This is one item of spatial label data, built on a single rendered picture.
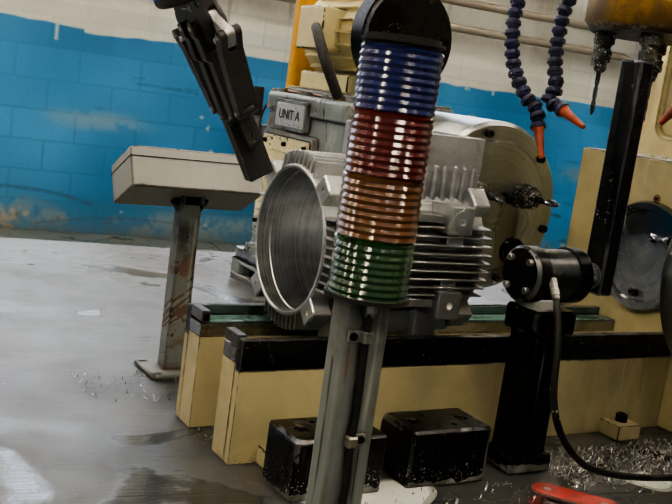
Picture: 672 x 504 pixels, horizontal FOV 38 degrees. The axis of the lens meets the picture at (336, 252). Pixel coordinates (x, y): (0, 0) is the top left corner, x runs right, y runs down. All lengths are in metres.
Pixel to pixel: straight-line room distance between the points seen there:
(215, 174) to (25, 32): 5.45
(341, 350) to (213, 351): 0.36
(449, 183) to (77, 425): 0.47
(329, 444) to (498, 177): 0.78
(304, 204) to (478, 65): 6.56
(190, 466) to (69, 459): 0.11
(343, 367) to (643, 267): 0.72
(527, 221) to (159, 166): 0.59
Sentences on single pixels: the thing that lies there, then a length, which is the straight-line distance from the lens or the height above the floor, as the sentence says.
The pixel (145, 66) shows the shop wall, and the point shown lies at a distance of 6.70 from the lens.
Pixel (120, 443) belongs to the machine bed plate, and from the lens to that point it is 1.01.
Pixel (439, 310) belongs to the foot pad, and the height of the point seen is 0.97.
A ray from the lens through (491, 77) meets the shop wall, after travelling 7.68.
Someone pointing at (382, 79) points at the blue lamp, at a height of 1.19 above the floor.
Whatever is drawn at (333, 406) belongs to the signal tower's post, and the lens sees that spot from 0.72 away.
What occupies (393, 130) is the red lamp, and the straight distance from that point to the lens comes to 0.66.
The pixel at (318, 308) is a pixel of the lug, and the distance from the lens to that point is 0.96.
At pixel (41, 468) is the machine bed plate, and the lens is 0.94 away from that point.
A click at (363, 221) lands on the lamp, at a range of 0.67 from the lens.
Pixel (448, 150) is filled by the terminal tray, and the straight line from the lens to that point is 1.04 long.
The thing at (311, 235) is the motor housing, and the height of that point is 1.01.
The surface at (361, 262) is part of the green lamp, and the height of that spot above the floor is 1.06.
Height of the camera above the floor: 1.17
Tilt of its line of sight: 9 degrees down
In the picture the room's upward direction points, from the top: 8 degrees clockwise
